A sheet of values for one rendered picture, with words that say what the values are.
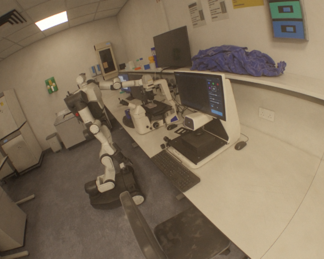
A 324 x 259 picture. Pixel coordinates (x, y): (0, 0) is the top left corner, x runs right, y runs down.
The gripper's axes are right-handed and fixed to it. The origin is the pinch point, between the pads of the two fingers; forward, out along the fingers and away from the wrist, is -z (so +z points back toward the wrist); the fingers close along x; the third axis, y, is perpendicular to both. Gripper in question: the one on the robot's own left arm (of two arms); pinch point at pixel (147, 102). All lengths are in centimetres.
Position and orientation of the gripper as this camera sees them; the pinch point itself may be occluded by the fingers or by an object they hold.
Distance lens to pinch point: 173.8
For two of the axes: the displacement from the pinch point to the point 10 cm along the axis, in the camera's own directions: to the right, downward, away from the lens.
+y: -4.2, -1.4, 8.9
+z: -3.1, -9.1, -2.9
